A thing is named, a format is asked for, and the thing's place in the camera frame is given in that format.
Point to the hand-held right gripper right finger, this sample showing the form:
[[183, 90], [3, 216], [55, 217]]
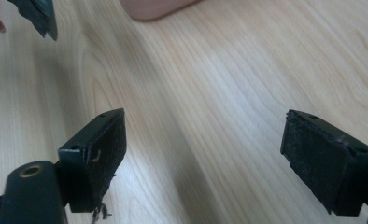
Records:
[[325, 165]]

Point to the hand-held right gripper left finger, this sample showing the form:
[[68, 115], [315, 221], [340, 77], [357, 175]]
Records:
[[101, 161]]

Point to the pink basin with grey rim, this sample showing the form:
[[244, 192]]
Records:
[[154, 8]]

